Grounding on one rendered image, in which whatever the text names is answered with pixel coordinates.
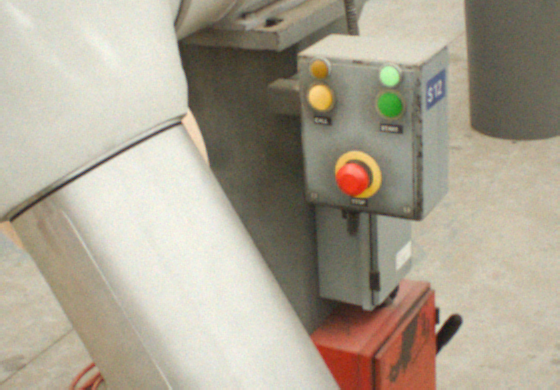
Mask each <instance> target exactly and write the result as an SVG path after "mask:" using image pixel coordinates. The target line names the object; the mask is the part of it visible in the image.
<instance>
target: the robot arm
mask: <svg viewBox="0 0 560 390"><path fill-rule="evenodd" d="M233 1H234V0H0V223H2V222H6V221H9V222H11V224H12V226H13V228H14V230H15V231H16V233H17V234H18V235H19V239H20V240H21V241H22V243H23V244H24V246H25V248H26V250H27V252H29V254H30V256H31V257H32V260H33V261H34V263H35V264H36V265H37V267H38V270H39V271H40V273H41V274H42V276H43V277H44V280H45V282H46V283H47V284H48V286H49V288H50V290H51V292H52V293H53V294H54V296H55V297H56V300H57V301H58V303H59V305H60V306H61V307H62V309H63V312H64V313H65V314H66V316H67V318H69V322H70V323H71V324H72V326H73V327H74V329H75V331H76V333H77V335H78V336H79V337H80V339H81V342H82V343H83V345H84V346H85V348H86V349H87V352H88V354H89V355H90V356H91V358H92V359H93V362H94V363H95V365H96V367H98V369H99V372H100V373H101V375H102V376H103V378H104V379H105V382H106V384H107V385H108V386H109V388H110V389H111V390H341V389H340V388H339V386H338V385H337V383H336V381H335V379H334V377H333V376H332V375H331V373H330V370H329V369H328V367H327V366H326V364H325V363H324V360H323V358H322V357H321V356H320V354H319V352H318V350H317V348H316V347H315V345H314V344H313V343H312V339H310V337H309V335H308V333H306V329H305V328H304V327H303V325H302V324H301V322H300V320H299V318H298V316H297V315H296V314H295V312H294V309H293V308H292V306H291V305H290V303H289V302H288V299H287V297H286V296H285V295H284V293H283V291H282V289H281V287H280V286H279V285H278V283H277V282H276V279H275V278H274V276H273V274H272V273H271V272H270V268H269V267H268V266H267V264H266V263H265V261H264V259H263V257H262V255H261V254H260V253H259V251H258V249H257V247H256V245H255V244H254V243H253V241H252V238H251V237H250V235H249V234H248V232H247V230H246V228H245V226H243V224H242V222H241V220H240V218H239V217H238V215H237V214H236V212H235V209H234V208H233V207H232V205H231V203H230V202H229V199H228V198H227V197H226V195H225V193H224V192H223V189H222V188H221V186H220V185H219V184H218V182H217V179H216V178H215V176H214V174H213V173H212V172H211V169H210V168H209V166H208V165H207V163H206V162H205V159H204V157H203V156H202V155H201V153H200V151H199V149H198V147H197V146H196V144H195V143H194V142H193V138H191V136H190V134H189V132H187V128H186V127H185V126H184V124H183V123H182V121H181V120H182V119H184V118H185V117H186V116H187V80H186V77H185V73H184V72H183V70H182V68H181V60H180V55H179V51H178V46H177V41H179V40H180V39H181V38H183V37H184V38H185V37H186V36H188V35H190V34H191V33H192V32H195V31H196V30H198V28H199V27H201V26H203V25H204V24H205V23H206V22H207V21H209V20H210V19H211V18H213V17H214V16H215V15H216V14H218V13H219V12H221V11H222V9H223V8H226V7H227V6H228V4H229V3H231V2H233Z"/></svg>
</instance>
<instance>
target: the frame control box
mask: <svg viewBox="0 0 560 390"><path fill-rule="evenodd" d="M317 56H321V57H323V58H325V59H327V60H328V62H329V63H330V66H331V74H330V76H329V79H328V80H316V79H314V78H313V77H312V76H311V74H310V70H309V65H310V63H311V60H312V59H313V58H315V57H317ZM297 60H298V75H299V90H300V120H301V135H302V150H303V165H304V180H305V202H307V203H309V204H314V205H319V206H324V207H329V208H341V209H346V212H347V234H349V235H350V236H355V235H356V234H358V232H359V217H360V214H361V213H367V214H377V215H382V216H388V217H394V218H399V219H404V220H414V221H421V220H424V219H425V217H426V215H428V214H429V213H430V212H431V210H432V209H434V208H435V207H436V206H437V203H439V202H440V201H441V200H442V199H443V197H445V196H446V195H447V193H448V191H449V160H448V45H447V44H445V43H444V42H422V41H411V40H400V39H389V38H378V37H373V38H367V37H356V36H345V35H334V34H332V35H330V36H329V37H327V38H324V39H323V40H321V41H319V42H318V43H317V44H314V45H312V46H311V47H310V48H308V49H306V50H304V51H302V52H300V54H299V55H298V58H297ZM385 63H394V64H395V65H396V66H398V67H400V69H401V73H402V80H401V84H400V85H398V86H396V87H394V88H389V87H386V86H385V85H383V84H382V83H381V81H380V79H379V77H378V72H379V69H380V67H382V66H383V64H385ZM314 86H324V87H326V88H327V89H328V90H329V92H330V93H331V96H332V103H331V105H330V106H329V108H327V109H317V108H315V107H314V106H313V105H312V104H311V102H310V99H309V94H310V92H311V89H312V88H313V87H314ZM386 92H391V93H394V94H395V95H396V96H398V97H399V98H400V99H401V103H402V110H401V114H400V115H397V116H395V117H387V116H385V115H383V114H382V113H381V112H380V110H379V109H378V105H377V103H378V99H379V97H381V96H382V95H383V94H384V93H386ZM348 163H354V164H357V165H358V166H360V167H361V168H363V169H364V171H365V173H367V176H368V179H369V184H368V187H367V188H366V190H365V191H364V192H363V193H362V194H360V195H358V196H355V197H353V196H348V195H347V194H345V193H344V192H343V191H341V189H340V188H339V186H338V185H337V183H336V173H337V172H338V170H339V169H340V168H341V167H342V166H344V165H346V164H348Z"/></svg>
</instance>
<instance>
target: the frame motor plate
mask: <svg viewBox="0 0 560 390"><path fill-rule="evenodd" d="M343 1H344V0H306V1H305V2H301V3H300V4H298V5H296V6H294V7H293V8H289V9H288V10H286V11H284V12H282V13H281V14H278V15H276V16H275V17H271V18H268V19H266V21H264V22H263V23H261V24H259V25H258V26H254V27H252V28H251V29H249V30H247V31H246V32H244V31H234V30H222V29H212V28H209V29H207V30H204V31H202V32H195V33H191V34H190V35H188V36H186V37H185V38H184V37H183V38H181V39H180V40H179V41H177V43H181V44H196V45H205V46H215V47H225V48H234V49H244V50H264V51H273V52H280V51H282V50H284V49H286V48H288V46H290V45H292V44H294V43H296V42H298V41H300V40H301V39H302V38H306V37H307V36H308V35H310V34H312V33H313V32H316V31H318V30H319V29H320V28H322V27H324V26H326V25H328V24H330V23H331V22H332V21H334V20H337V19H338V18H340V17H342V16H343V15H344V14H346V12H345V6H344V2H343ZM354 1H355V3H354V4H355V5H356V7H360V6H361V5H362V4H364V3H366V2H367V1H370V0H354ZM356 7H355V8H356Z"/></svg>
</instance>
